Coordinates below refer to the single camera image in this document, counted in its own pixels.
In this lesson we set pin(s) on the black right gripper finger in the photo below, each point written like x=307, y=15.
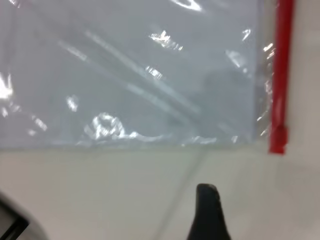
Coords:
x=207, y=217

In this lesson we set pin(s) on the red zipper slider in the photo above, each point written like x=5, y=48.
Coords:
x=278, y=140

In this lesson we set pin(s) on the clear plastic zipper bag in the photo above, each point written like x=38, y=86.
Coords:
x=265, y=75

